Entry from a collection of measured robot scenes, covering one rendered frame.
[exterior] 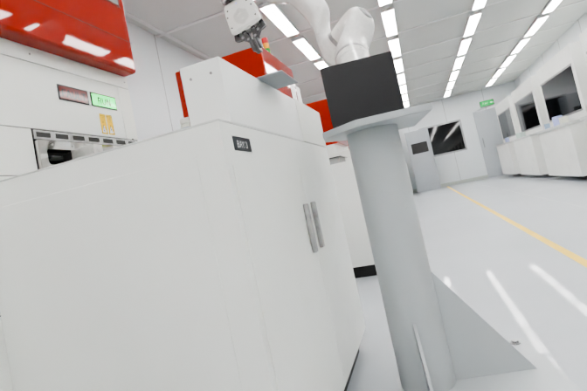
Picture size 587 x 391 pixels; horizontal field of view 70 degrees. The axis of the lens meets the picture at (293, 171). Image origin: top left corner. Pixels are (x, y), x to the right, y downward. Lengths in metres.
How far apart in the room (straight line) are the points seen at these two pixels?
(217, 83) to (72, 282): 0.52
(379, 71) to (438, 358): 0.85
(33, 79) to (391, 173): 1.05
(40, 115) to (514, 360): 1.53
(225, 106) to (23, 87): 0.67
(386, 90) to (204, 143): 0.65
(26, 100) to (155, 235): 0.64
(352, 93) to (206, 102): 0.53
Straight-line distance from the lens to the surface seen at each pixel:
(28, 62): 1.42
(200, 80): 0.91
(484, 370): 1.47
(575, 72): 7.41
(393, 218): 1.25
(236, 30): 1.33
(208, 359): 0.88
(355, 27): 1.57
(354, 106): 1.28
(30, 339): 1.15
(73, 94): 1.49
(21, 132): 1.32
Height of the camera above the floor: 0.64
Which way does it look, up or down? 4 degrees up
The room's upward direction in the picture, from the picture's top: 12 degrees counter-clockwise
